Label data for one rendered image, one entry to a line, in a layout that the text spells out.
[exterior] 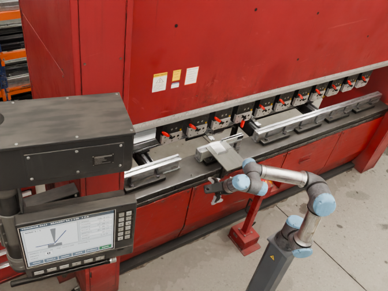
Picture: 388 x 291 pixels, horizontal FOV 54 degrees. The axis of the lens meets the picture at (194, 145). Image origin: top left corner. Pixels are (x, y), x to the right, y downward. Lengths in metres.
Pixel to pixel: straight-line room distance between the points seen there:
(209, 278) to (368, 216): 1.87
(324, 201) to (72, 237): 1.24
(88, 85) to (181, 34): 0.62
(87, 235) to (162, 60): 0.97
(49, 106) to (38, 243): 0.54
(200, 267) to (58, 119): 2.22
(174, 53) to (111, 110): 0.77
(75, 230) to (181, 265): 1.81
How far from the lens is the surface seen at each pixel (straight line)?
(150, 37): 1.97
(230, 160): 2.71
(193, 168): 2.77
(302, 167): 3.76
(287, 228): 2.50
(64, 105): 1.43
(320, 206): 2.10
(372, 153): 4.64
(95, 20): 1.56
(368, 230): 4.21
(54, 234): 1.60
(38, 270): 1.77
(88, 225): 1.59
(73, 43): 1.57
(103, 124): 1.34
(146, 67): 2.04
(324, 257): 3.75
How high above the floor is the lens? 2.78
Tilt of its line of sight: 40 degrees down
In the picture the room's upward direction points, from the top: 12 degrees clockwise
